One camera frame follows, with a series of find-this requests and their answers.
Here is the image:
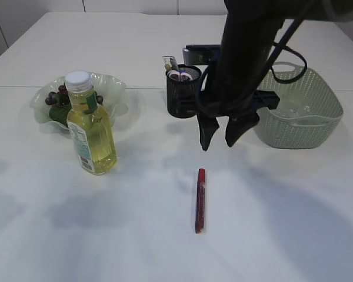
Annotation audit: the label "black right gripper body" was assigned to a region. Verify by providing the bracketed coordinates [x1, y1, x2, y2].
[201, 17, 280, 116]

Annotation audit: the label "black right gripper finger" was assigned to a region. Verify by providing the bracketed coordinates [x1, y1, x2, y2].
[197, 114, 219, 151]
[225, 113, 259, 147]

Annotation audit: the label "clear plastic sheet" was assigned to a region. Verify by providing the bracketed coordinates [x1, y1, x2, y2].
[275, 100, 311, 119]

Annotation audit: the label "pink small scissors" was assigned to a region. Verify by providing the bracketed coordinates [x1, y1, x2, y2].
[167, 70, 180, 82]

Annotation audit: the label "red glitter pen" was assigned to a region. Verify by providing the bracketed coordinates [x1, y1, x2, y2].
[195, 168, 205, 234]

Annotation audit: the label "clear plastic ruler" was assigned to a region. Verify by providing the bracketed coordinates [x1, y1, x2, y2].
[162, 56, 174, 66]

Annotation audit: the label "purple grape bunch with leaf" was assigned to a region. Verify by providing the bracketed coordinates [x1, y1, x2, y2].
[45, 84, 104, 126]

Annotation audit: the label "yellow tea drink bottle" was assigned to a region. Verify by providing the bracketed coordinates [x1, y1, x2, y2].
[64, 70, 117, 175]

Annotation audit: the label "blue scissors with sheath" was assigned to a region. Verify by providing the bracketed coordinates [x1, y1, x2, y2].
[179, 71, 193, 82]

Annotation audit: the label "silver glitter pen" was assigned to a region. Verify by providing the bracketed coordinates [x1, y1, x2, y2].
[169, 58, 179, 71]

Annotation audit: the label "blue black right robot arm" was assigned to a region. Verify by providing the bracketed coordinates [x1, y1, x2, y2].
[183, 0, 353, 150]

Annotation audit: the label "black mesh pen holder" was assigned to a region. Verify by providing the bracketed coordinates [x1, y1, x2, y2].
[165, 64, 202, 119]

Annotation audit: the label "green plastic woven basket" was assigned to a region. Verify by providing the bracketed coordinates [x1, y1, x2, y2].
[254, 62, 344, 149]

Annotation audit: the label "green wavy glass plate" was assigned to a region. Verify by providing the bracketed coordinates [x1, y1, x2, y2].
[29, 72, 128, 130]

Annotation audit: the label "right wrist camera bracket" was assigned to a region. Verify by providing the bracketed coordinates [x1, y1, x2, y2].
[182, 45, 221, 66]

